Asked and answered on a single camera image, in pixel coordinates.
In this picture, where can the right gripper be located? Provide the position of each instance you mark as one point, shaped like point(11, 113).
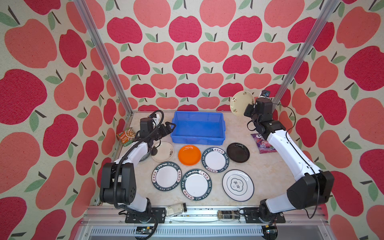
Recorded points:
point(251, 108)

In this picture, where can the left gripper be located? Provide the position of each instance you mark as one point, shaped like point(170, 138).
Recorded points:
point(163, 130)

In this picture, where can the cream patterned small plate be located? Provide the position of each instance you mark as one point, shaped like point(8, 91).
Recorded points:
point(240, 101)

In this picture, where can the black plate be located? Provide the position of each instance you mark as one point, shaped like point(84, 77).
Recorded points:
point(238, 152)

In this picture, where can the green-rim hao wei plate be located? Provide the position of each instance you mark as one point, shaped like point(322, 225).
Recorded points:
point(196, 185)
point(166, 176)
point(215, 160)

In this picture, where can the white plate green cloud outline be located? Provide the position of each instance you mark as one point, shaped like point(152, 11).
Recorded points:
point(238, 185)

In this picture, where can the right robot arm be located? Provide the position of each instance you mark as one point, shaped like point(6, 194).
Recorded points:
point(312, 186)

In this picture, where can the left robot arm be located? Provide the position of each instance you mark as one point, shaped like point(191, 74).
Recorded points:
point(118, 180)

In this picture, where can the blue plastic bin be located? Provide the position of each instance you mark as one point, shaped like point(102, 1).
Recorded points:
point(199, 128)

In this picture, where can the plain cream plate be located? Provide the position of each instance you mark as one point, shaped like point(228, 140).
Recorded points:
point(162, 152)

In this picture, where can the orange plate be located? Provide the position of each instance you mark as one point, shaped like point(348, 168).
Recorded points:
point(189, 155)

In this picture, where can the purple candy bag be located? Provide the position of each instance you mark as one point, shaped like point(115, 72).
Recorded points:
point(263, 145)

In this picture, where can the grey-green patterned plate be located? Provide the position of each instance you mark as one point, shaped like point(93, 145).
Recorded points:
point(145, 157)

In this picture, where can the orange noodle snack packet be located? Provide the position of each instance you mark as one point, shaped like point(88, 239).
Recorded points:
point(127, 136)

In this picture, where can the beige connector box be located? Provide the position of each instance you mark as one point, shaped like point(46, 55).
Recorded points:
point(176, 209)

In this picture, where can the small dark electronics module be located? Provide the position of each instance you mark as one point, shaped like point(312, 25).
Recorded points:
point(229, 215)

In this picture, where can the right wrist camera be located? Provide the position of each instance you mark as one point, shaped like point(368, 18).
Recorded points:
point(265, 93)

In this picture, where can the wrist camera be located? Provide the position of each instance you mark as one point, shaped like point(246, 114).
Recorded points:
point(156, 117)
point(265, 93)

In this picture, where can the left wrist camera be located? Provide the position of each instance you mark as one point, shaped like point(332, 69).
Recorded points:
point(156, 117)

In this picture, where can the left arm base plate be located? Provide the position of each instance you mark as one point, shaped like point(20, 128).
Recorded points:
point(158, 214)

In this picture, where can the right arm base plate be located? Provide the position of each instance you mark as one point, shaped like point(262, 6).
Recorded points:
point(257, 216)

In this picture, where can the front aluminium frame rail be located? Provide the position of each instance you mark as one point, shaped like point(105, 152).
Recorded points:
point(200, 223)

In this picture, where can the right aluminium frame post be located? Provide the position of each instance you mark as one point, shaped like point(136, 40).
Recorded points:
point(327, 10)

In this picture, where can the aluminium frame post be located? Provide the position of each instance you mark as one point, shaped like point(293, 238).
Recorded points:
point(327, 10)
point(103, 53)

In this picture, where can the left aluminium frame post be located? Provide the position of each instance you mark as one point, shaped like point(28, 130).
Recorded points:
point(103, 53)

